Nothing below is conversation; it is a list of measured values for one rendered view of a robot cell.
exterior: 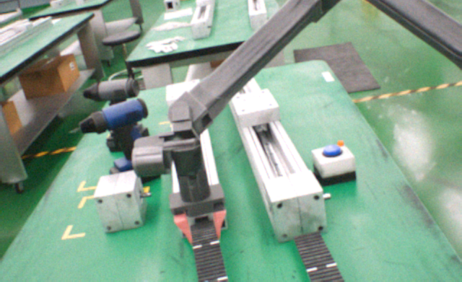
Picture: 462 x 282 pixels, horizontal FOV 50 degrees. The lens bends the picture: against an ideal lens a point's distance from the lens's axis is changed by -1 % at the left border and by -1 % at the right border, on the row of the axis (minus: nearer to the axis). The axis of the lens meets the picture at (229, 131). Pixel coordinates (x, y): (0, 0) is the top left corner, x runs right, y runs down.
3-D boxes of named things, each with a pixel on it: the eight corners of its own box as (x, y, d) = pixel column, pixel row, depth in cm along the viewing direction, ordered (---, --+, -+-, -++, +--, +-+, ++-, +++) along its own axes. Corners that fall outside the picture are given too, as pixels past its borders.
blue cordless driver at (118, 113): (166, 176, 134) (146, 99, 126) (94, 203, 127) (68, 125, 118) (157, 166, 140) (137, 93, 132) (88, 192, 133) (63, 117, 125)
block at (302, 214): (339, 229, 98) (335, 187, 95) (278, 243, 98) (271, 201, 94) (326, 206, 107) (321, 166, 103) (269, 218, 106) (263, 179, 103)
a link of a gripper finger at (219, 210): (192, 234, 101) (182, 192, 98) (227, 226, 102) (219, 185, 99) (195, 252, 95) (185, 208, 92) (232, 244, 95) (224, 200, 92)
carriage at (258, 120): (282, 129, 134) (279, 105, 131) (242, 138, 134) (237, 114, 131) (271, 109, 149) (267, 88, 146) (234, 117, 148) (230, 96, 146)
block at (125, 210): (154, 223, 113) (144, 187, 109) (105, 234, 113) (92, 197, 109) (157, 201, 122) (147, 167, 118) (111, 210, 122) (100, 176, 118)
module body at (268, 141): (315, 208, 107) (310, 174, 103) (269, 218, 106) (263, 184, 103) (255, 96, 180) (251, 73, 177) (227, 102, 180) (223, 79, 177)
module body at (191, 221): (228, 228, 106) (220, 193, 103) (181, 238, 105) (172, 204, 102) (203, 107, 180) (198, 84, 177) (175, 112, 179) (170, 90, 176)
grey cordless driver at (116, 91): (147, 150, 153) (128, 82, 144) (89, 155, 157) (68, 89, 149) (155, 139, 159) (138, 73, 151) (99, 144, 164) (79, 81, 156)
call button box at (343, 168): (356, 179, 114) (354, 155, 112) (315, 189, 114) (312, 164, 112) (345, 164, 122) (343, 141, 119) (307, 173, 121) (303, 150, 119)
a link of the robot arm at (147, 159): (189, 99, 91) (200, 117, 99) (128, 107, 92) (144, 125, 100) (191, 162, 86) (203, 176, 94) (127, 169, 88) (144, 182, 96)
